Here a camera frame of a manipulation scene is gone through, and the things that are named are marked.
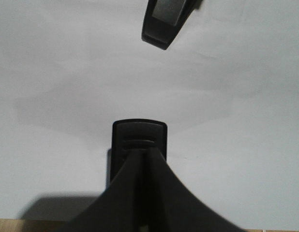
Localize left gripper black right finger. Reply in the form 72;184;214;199
146;148;243;232

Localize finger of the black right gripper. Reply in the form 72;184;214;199
141;0;202;50

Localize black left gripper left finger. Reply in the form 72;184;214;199
56;150;143;232

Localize white paper sheets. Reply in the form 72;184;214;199
0;0;299;230

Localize black stapler with orange button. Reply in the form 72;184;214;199
106;118;167;189

